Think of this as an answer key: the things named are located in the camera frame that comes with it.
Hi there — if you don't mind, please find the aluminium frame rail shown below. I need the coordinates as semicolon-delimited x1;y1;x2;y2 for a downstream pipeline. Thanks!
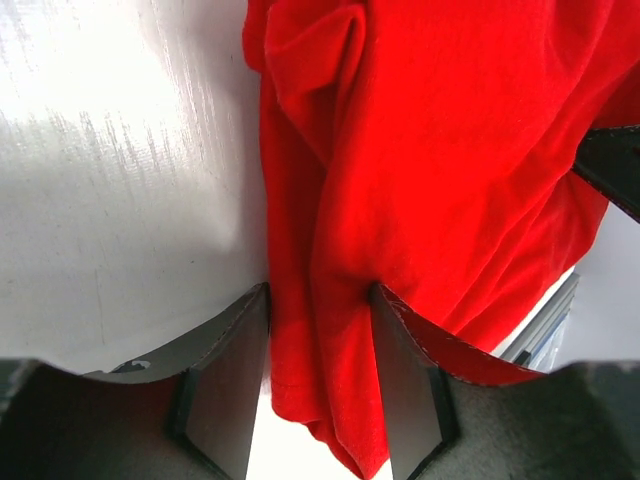
493;270;580;373

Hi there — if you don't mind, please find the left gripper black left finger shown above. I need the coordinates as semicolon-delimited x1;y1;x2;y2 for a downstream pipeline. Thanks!
1;284;269;479

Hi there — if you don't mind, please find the red t shirt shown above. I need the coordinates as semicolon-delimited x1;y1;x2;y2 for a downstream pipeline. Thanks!
243;1;639;479

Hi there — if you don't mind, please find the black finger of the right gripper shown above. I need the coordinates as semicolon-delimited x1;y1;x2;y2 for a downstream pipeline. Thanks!
572;125;640;222

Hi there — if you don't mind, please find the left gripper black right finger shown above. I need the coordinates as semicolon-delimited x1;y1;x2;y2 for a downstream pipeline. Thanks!
370;285;639;479

